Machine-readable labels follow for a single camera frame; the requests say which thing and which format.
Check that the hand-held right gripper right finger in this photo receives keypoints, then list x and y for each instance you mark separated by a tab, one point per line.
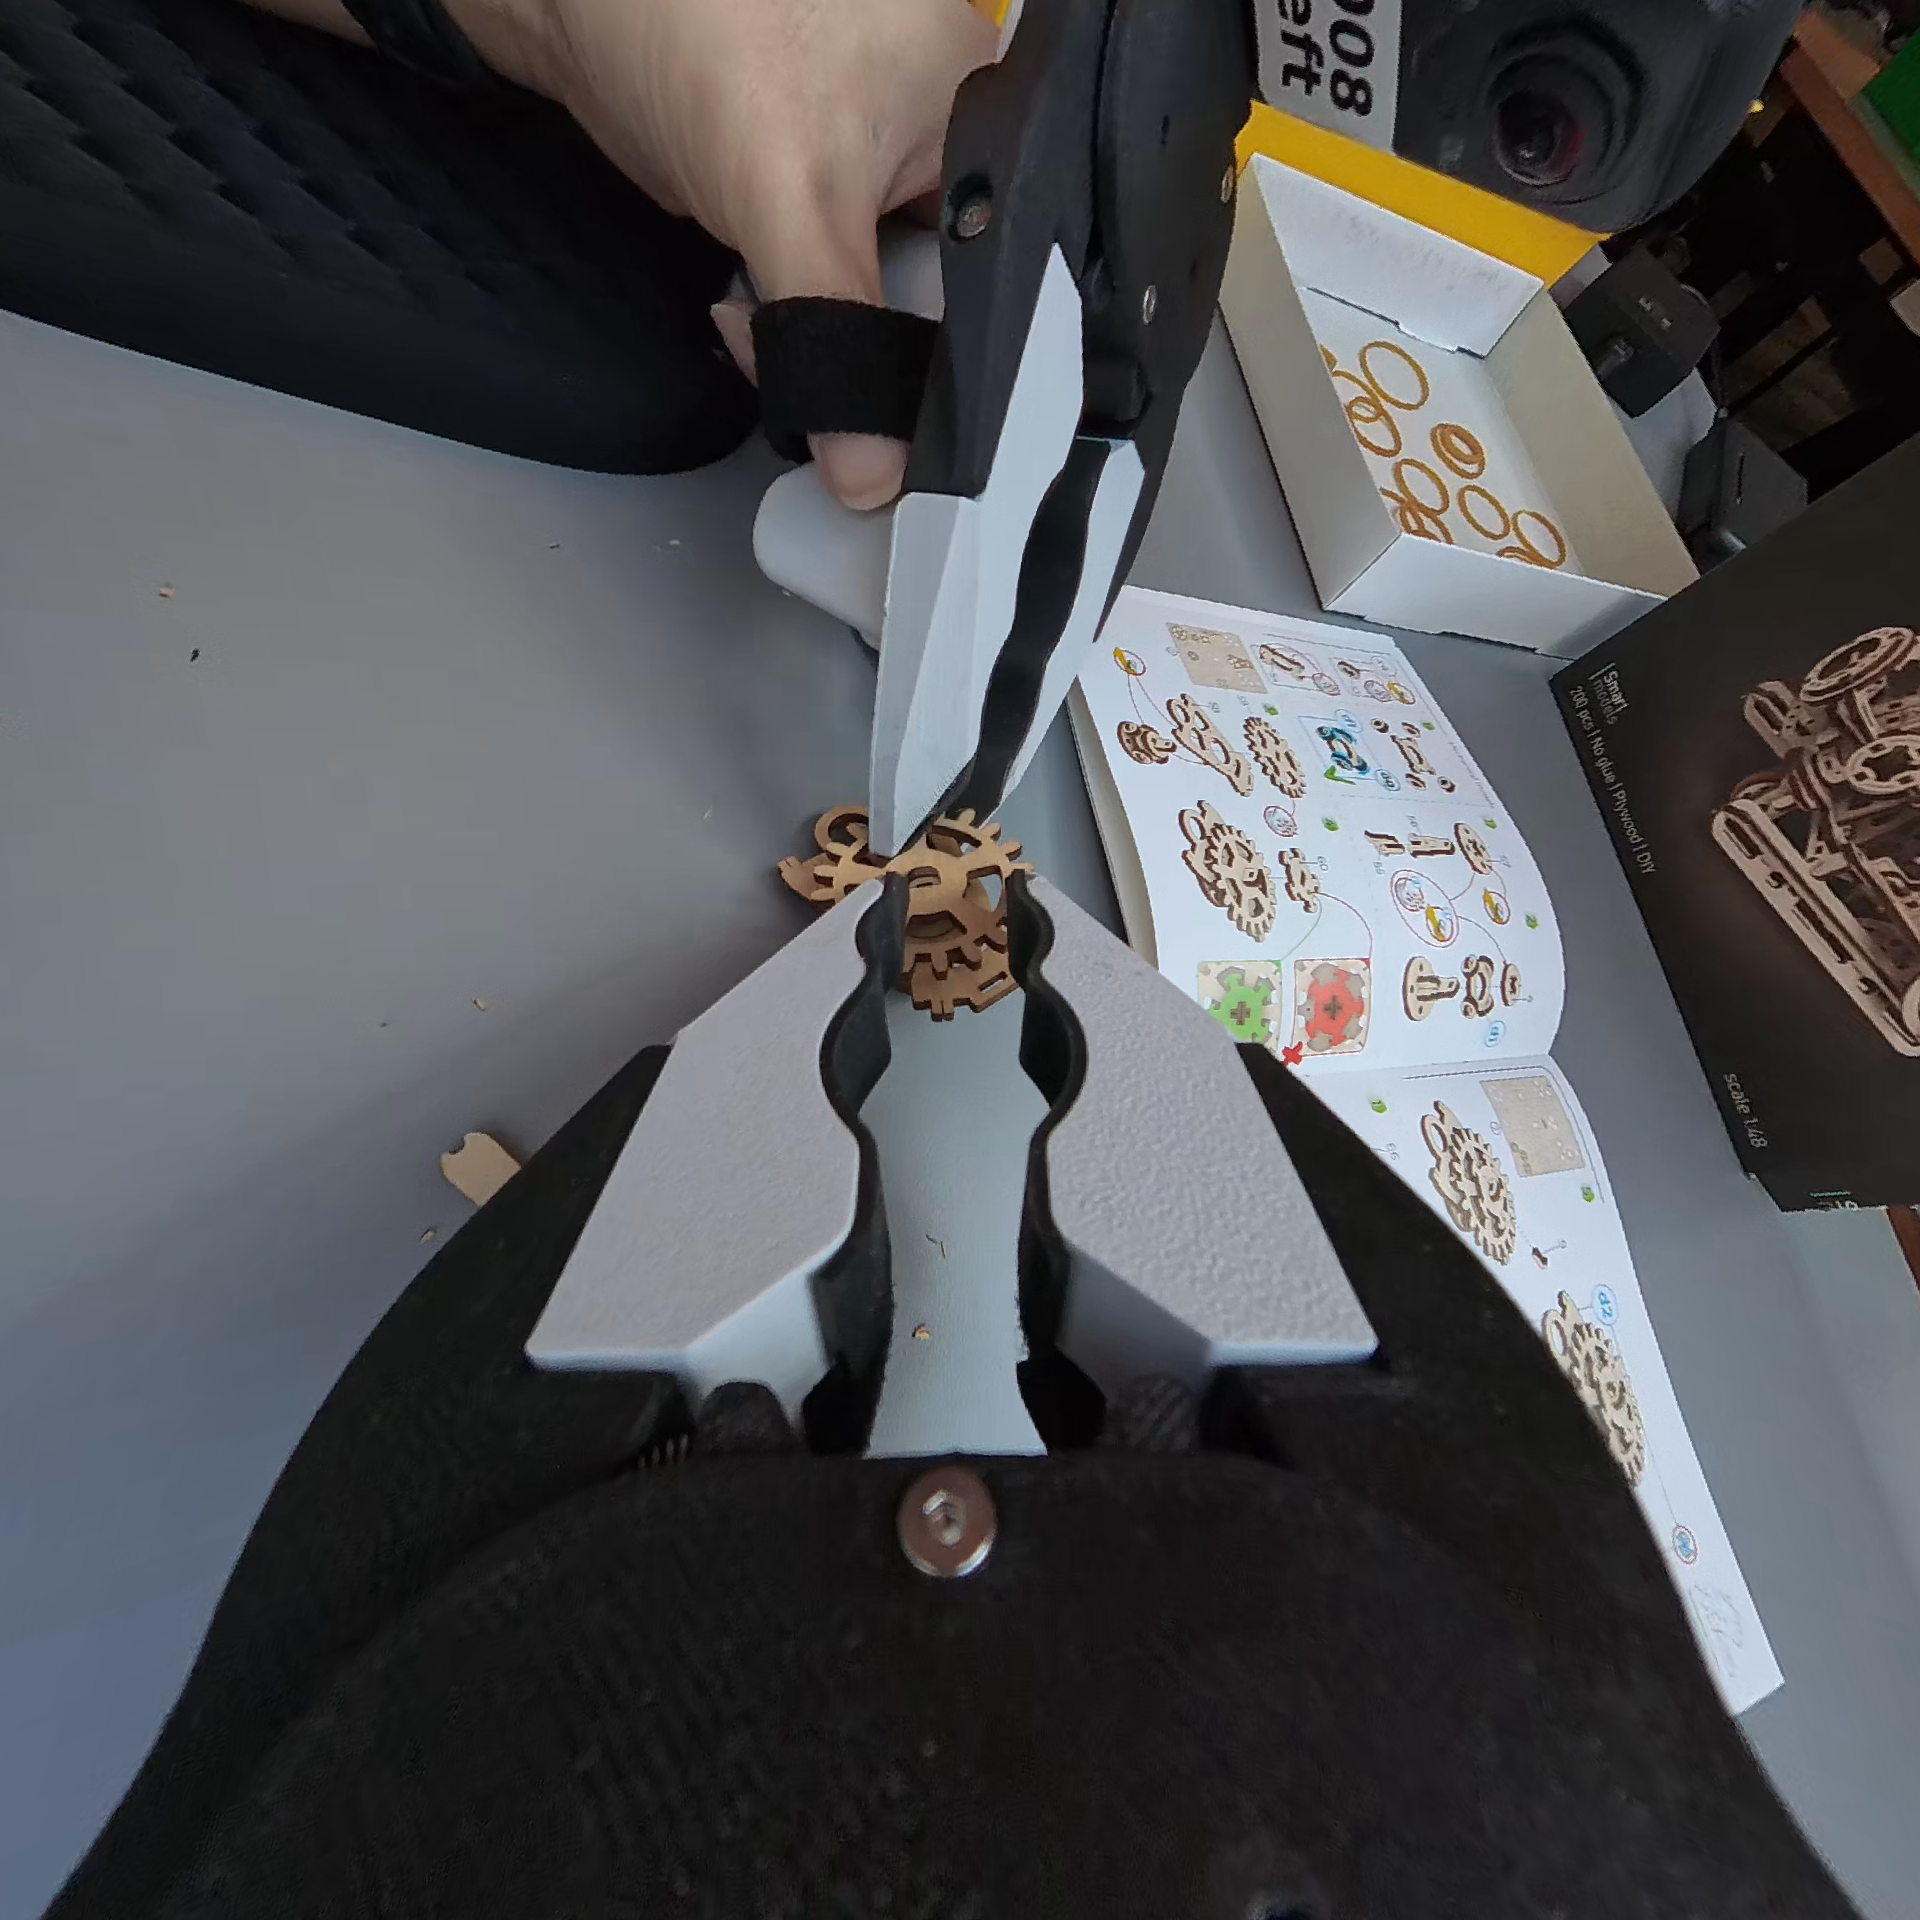
1199	1200

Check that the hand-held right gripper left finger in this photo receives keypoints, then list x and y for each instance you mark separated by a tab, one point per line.
704	1200

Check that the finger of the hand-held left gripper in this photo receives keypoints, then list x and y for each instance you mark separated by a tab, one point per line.
1105	540
945	645

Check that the wooden gear assembly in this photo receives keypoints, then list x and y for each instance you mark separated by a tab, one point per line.
952	938

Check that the grey desk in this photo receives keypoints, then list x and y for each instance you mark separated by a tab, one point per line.
374	826

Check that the dark equipment behind desk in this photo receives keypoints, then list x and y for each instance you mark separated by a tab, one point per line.
1650	332

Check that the person's left hand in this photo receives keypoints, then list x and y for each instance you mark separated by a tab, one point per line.
750	121

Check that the flat wooden strip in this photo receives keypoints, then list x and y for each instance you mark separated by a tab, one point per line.
483	1167

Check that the white cardboard box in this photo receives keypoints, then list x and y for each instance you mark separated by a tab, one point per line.
1439	588

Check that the yellow plastic bin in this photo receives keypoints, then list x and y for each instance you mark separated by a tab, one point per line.
1425	197

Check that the open instruction booklet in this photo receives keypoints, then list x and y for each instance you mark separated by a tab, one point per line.
1499	839

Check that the black model kit box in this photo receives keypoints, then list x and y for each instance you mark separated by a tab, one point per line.
1680	899

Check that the black wristband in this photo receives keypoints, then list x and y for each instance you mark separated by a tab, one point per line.
450	32

